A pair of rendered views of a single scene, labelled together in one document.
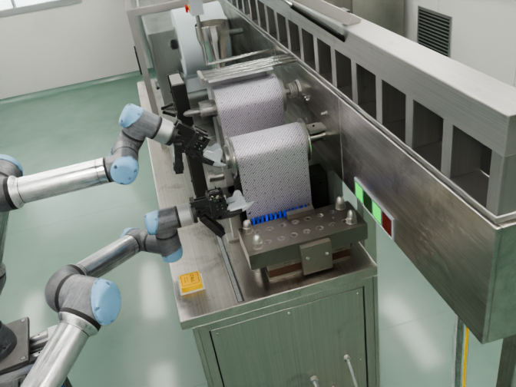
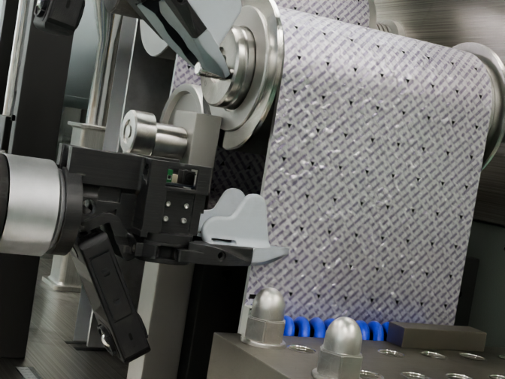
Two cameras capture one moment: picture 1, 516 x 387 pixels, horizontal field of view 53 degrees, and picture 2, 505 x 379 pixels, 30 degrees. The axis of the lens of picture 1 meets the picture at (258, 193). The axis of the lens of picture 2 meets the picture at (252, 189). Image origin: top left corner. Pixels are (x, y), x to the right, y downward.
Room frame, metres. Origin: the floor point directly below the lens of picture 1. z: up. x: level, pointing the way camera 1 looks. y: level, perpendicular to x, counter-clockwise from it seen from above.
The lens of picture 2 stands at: (0.73, 0.31, 1.19)
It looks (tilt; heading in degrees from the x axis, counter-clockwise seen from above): 3 degrees down; 342
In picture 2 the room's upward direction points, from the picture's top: 9 degrees clockwise
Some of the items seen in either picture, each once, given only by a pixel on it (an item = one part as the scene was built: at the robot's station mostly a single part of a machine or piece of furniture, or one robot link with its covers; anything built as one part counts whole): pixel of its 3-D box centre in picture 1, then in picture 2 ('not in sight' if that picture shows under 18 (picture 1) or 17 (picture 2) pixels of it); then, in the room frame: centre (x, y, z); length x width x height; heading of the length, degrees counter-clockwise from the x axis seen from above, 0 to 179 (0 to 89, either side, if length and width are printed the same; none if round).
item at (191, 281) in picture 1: (190, 281); not in sight; (1.36, 0.27, 0.91); 0.07 x 0.07 x 0.02; 10
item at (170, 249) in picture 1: (165, 243); not in sight; (1.46, 0.34, 1.01); 0.11 x 0.08 x 0.11; 62
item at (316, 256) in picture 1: (316, 256); not in sight; (1.32, -0.15, 0.97); 0.10 x 0.03 x 0.11; 100
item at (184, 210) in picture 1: (186, 214); (25, 204); (1.47, 0.25, 1.11); 0.08 x 0.05 x 0.08; 10
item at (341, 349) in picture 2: (256, 240); (341, 347); (1.34, 0.03, 1.05); 0.04 x 0.04 x 0.04
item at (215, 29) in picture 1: (212, 29); not in sight; (2.29, 0.08, 1.50); 0.14 x 0.14 x 0.06
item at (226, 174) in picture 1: (227, 203); (155, 271); (1.59, 0.11, 1.05); 0.06 x 0.05 x 0.31; 100
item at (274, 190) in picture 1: (277, 190); (367, 241); (1.52, -0.07, 1.11); 0.23 x 0.01 x 0.18; 100
